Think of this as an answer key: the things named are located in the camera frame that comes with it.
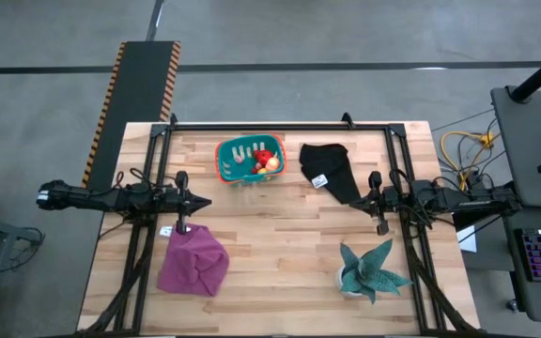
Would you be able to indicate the snake plant in white pot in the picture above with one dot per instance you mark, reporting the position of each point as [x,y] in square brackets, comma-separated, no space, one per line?
[369,277]

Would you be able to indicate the grey keyboard desk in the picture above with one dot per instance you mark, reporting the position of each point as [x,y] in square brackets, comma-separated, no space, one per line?
[514,300]

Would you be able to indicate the toy peach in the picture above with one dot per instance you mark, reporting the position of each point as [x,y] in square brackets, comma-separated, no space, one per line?
[273,164]

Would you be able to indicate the red toy apple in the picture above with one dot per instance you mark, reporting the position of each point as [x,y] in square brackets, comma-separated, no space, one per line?
[262,156]

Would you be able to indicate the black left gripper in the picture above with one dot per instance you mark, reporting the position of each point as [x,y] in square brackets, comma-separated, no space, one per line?
[182,202]

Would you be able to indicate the purple cloth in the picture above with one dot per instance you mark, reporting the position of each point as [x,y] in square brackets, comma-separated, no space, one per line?
[190,263]

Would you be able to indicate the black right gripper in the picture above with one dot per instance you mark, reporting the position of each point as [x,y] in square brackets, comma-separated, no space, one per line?
[392,202]

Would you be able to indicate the black cloth with white tag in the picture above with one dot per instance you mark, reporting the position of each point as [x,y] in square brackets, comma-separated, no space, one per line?
[331,164]

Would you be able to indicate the pink textured toy produce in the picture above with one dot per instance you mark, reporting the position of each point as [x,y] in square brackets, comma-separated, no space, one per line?
[238,158]

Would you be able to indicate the black ramp with striped edges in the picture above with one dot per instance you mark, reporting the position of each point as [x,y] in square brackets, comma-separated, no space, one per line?
[134,94]

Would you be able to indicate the teal basket with orange rim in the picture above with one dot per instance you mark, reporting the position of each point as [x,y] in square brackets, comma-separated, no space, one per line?
[233,173]

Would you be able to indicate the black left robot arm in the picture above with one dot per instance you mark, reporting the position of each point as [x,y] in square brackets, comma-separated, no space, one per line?
[92,199]

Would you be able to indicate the yellow toy lemon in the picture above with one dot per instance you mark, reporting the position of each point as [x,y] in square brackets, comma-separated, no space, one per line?
[261,171]

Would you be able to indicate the black vertical post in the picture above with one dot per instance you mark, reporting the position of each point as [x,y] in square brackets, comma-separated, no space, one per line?
[538,77]

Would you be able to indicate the grey desk with post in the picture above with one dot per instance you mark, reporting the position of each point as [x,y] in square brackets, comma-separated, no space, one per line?
[529,136]

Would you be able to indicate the white paper sheet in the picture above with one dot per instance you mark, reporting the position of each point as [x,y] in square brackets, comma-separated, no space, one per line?
[468,241]

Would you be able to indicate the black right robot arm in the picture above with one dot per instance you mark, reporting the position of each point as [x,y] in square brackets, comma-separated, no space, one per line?
[468,199]

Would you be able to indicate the black aluminium table frame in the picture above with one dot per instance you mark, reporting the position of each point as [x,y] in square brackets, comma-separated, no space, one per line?
[275,127]

